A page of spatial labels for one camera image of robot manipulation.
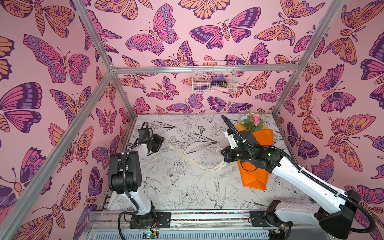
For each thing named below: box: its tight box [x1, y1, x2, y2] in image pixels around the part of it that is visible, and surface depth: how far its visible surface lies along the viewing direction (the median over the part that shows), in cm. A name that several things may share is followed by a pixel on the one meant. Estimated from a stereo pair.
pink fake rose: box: [252, 114, 261, 126], surface depth 108 cm
